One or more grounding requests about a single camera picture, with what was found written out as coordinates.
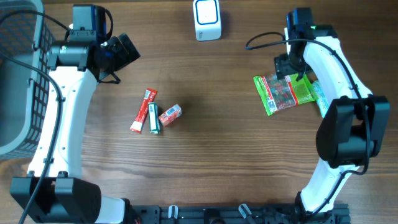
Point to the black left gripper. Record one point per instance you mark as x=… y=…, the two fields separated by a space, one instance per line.
x=125 y=58

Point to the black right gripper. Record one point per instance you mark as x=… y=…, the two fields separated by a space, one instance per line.
x=282 y=68

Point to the green snack bag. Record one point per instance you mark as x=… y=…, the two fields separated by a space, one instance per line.
x=277 y=95

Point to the green white box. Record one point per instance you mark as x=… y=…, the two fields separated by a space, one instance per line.
x=153 y=118

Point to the red white box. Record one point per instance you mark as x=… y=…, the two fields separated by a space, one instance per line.
x=138 y=123

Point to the orange tissue pack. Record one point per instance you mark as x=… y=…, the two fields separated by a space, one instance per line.
x=170 y=115

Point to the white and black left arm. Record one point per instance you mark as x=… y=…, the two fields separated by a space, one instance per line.
x=53 y=190

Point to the white barcode scanner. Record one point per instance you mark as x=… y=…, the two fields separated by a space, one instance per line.
x=207 y=19

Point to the dark grey plastic basket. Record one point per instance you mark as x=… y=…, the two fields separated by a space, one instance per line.
x=24 y=93

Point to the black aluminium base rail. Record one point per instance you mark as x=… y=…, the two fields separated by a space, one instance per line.
x=267 y=214

